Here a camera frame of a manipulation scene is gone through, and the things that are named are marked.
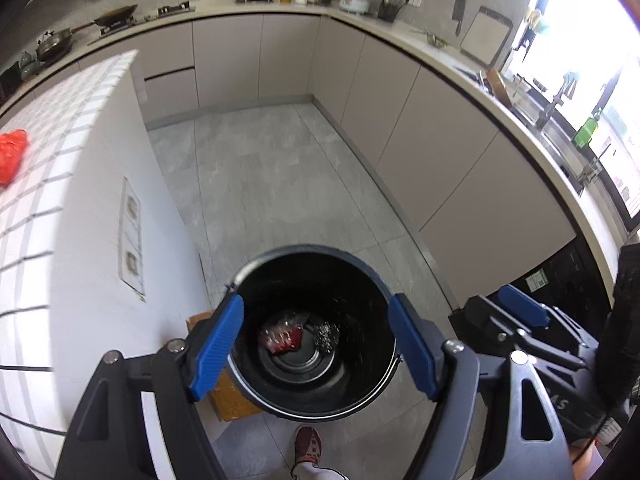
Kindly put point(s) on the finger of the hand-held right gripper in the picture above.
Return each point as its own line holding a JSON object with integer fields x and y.
{"x": 522, "y": 305}
{"x": 480, "y": 320}

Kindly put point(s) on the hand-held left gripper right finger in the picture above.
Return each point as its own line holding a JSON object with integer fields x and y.
{"x": 412, "y": 345}

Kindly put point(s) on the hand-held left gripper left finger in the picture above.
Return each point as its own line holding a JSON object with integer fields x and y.
{"x": 217, "y": 345}

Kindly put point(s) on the black round trash bin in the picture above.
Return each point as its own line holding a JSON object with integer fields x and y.
{"x": 345, "y": 280}

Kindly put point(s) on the red plastic bag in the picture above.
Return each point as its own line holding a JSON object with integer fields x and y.
{"x": 12, "y": 155}

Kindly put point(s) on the black built-in appliance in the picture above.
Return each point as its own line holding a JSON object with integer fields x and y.
{"x": 565, "y": 270}

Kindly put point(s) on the brown cardboard box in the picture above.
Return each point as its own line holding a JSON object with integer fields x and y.
{"x": 232, "y": 400}

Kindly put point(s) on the red plastic wrapper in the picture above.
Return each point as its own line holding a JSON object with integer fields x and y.
{"x": 282, "y": 337}

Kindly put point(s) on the crumpled silver foil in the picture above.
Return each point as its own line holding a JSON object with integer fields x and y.
{"x": 327, "y": 337}

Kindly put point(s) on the white socket panel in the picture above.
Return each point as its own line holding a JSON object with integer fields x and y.
{"x": 131, "y": 260}

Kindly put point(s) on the brown patterned shoe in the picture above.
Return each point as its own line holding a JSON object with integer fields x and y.
{"x": 307, "y": 442}

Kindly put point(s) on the white tiled kitchen island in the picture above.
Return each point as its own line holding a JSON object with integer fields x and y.
{"x": 100, "y": 260}

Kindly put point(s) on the person's white trouser leg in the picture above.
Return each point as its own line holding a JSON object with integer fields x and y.
{"x": 317, "y": 472}

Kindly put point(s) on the green dish soap bottle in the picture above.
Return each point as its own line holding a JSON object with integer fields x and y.
{"x": 585, "y": 135}

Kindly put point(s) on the black kitchen faucet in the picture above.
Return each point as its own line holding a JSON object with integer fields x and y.
{"x": 550, "y": 105}

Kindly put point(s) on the brown wooden board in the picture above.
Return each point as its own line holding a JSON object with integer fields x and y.
{"x": 500, "y": 87}

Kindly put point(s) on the white cutting board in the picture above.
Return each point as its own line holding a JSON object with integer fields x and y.
{"x": 485, "y": 35}

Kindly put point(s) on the kitchen window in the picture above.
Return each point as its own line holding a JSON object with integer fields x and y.
{"x": 590, "y": 35}

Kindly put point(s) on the hanging cleaver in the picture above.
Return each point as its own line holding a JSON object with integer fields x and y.
{"x": 458, "y": 17}

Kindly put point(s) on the beige kitchen counter cabinets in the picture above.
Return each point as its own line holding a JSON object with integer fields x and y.
{"x": 285, "y": 55}

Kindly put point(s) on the black utensil holder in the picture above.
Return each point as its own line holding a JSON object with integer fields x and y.
{"x": 387, "y": 10}

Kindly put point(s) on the black gas burner grate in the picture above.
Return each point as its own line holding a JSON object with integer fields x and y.
{"x": 120, "y": 27}
{"x": 175, "y": 9}

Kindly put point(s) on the green teapot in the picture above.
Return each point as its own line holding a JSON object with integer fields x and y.
{"x": 27, "y": 65}

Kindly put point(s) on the steel pot with lid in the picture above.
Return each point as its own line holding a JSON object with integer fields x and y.
{"x": 52, "y": 46}

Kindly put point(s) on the black wok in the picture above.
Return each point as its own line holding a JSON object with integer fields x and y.
{"x": 117, "y": 14}

